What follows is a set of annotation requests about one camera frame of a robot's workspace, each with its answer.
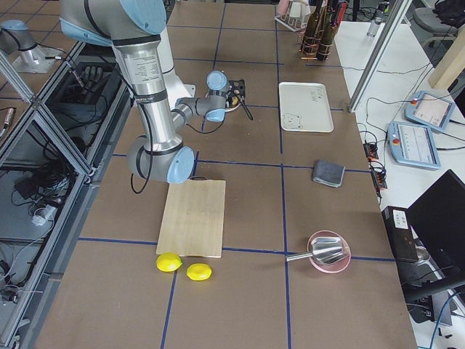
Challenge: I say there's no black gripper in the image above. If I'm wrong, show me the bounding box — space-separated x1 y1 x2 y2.
227 79 246 106

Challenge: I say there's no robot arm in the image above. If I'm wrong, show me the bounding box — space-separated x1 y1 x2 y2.
60 0 238 183
1 20 65 73

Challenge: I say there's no cream bear tray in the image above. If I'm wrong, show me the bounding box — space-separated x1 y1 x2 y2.
278 82 333 133

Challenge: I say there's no white round plate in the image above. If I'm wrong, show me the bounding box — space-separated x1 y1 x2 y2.
225 95 241 113

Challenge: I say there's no dark green wine bottle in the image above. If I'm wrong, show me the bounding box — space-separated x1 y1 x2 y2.
316 1 347 61
304 0 328 37

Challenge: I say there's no light pink cup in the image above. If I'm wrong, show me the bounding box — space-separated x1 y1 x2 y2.
277 0 290 15

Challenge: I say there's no grey folded cloth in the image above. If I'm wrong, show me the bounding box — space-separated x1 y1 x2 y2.
312 159 346 188

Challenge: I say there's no wooden cutting board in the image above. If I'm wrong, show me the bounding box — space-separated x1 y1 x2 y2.
156 180 226 258

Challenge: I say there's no blue teach pendant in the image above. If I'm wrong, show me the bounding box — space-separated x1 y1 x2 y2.
387 121 441 170
405 91 456 132

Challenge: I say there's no metal scoop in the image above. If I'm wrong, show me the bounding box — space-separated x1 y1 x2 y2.
286 236 347 265

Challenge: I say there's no yellow lemon half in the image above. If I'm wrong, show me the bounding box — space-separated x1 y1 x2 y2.
186 262 213 281

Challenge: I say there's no whole yellow lemon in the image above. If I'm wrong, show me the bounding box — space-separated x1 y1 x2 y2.
155 252 182 273

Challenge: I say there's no pink bowl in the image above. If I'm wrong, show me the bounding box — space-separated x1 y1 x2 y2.
307 230 352 273

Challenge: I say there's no black monitor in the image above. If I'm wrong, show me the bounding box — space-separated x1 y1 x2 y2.
407 169 464 272

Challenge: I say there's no copper wire bottle rack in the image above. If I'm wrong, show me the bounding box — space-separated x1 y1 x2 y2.
300 30 333 61

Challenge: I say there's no white wire cup rack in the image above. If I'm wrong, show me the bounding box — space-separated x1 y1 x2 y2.
275 0 311 32

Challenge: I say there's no aluminium frame post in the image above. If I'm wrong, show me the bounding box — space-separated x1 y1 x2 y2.
348 0 413 113

